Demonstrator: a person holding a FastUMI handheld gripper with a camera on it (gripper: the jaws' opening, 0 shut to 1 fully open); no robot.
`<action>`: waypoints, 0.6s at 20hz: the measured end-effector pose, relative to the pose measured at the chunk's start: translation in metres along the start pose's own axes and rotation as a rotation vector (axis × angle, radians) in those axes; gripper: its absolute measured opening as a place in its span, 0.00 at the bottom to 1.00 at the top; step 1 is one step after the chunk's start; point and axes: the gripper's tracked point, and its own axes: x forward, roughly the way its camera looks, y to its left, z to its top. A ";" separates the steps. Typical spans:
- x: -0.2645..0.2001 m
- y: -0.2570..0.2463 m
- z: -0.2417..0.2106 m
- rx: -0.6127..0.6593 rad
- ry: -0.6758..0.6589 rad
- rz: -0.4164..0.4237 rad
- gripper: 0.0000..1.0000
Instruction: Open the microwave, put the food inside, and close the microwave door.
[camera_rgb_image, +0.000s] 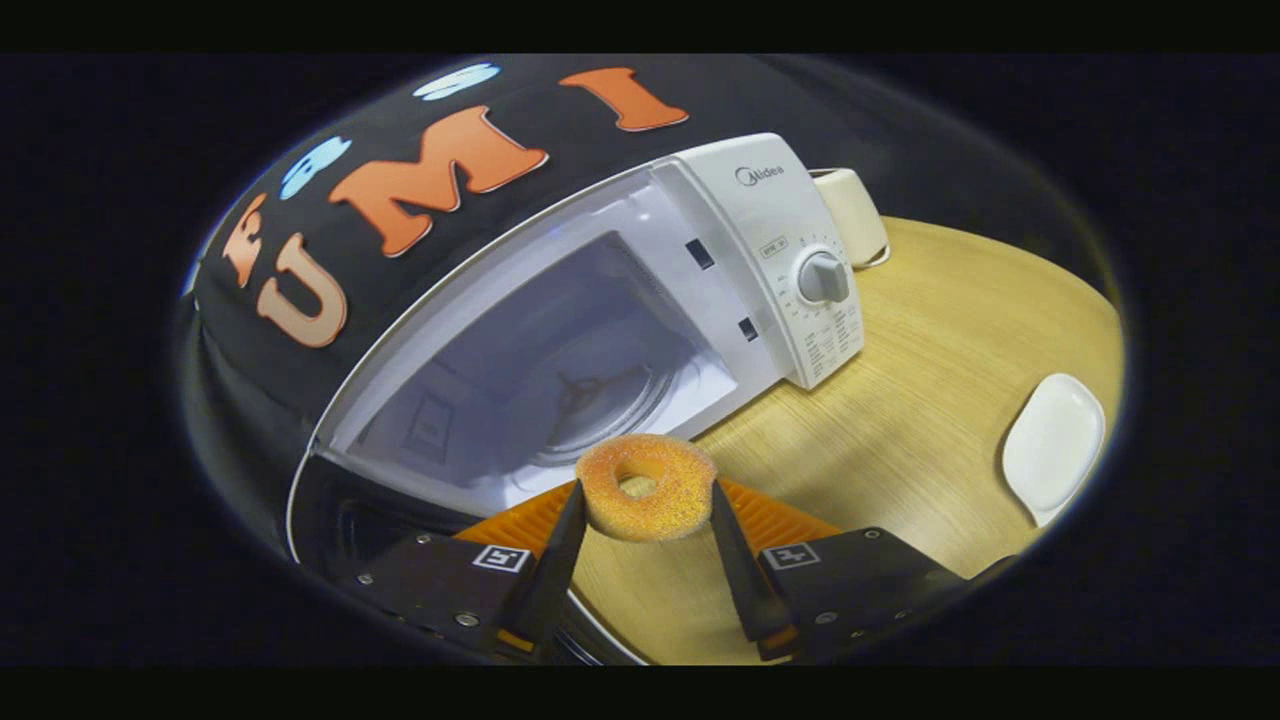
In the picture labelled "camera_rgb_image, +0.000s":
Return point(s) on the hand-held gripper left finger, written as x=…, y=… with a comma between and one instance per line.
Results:
x=550, y=590

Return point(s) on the cream toaster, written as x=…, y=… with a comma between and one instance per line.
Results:
x=850, y=215

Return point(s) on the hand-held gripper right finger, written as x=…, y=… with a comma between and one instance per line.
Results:
x=745, y=590

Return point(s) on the white microwave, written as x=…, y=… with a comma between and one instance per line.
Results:
x=740, y=250

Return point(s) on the orange sponge doughnut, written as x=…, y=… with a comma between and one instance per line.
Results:
x=680, y=500

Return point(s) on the white plate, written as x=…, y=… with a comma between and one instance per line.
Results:
x=1050, y=450

